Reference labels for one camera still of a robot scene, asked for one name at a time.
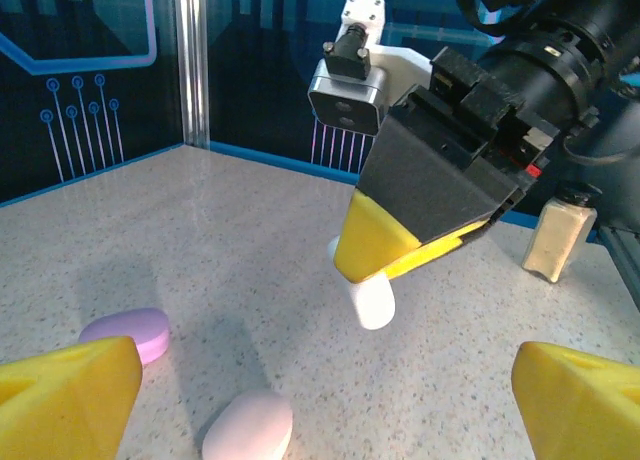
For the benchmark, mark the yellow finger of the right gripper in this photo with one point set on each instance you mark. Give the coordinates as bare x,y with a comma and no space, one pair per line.
415,180
435,252

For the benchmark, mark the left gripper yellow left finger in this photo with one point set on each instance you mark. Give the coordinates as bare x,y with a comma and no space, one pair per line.
65,405

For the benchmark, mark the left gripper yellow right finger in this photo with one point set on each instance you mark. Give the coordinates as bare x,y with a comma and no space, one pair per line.
585,410

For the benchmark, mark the white earbud charging case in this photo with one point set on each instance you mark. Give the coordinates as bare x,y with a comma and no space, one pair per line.
372,305

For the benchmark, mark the purple earbud charging case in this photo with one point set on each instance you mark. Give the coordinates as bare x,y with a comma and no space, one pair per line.
130,330

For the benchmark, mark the pink earbud charging case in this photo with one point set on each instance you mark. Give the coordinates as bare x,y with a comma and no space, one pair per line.
247,425

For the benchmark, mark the spice bottle black cap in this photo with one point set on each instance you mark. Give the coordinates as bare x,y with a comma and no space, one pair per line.
555,240

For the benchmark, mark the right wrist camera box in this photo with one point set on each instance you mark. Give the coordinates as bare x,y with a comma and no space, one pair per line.
345,105

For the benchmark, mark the aluminium table side rail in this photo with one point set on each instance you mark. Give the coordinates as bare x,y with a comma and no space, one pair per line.
622,250

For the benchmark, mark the aluminium frame post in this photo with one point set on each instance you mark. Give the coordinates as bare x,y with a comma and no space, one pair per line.
192,55

